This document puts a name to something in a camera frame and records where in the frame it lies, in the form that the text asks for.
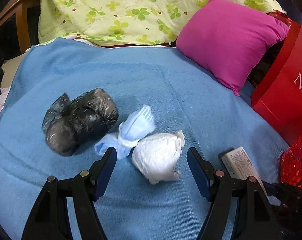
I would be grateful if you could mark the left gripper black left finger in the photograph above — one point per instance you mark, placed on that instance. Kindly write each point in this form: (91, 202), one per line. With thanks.
(101, 172)

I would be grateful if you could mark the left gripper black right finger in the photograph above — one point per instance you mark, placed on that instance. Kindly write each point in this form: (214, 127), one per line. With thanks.
(202, 172)

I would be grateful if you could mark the white printed cardboard box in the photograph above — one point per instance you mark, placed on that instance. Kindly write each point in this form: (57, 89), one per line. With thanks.
(239, 165)

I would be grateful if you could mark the white plastic bag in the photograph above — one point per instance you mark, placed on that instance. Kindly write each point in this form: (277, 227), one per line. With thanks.
(156, 156)

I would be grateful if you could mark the black crumpled plastic bag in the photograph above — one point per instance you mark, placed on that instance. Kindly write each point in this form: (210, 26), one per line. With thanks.
(68, 124)

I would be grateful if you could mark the light blue tied plastic bag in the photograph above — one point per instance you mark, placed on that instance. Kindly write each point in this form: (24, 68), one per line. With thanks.
(137, 126)

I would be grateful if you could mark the blue bed blanket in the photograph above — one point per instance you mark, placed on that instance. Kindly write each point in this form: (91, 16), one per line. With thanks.
(182, 97)

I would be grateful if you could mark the red paper shopping bag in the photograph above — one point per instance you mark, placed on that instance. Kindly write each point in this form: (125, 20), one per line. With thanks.
(278, 98)

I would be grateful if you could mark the magenta pillow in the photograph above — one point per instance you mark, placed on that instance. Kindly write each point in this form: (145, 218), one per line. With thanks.
(229, 40)

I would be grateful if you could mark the green clover pattern quilt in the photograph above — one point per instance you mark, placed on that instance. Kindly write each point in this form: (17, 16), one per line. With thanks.
(118, 22)

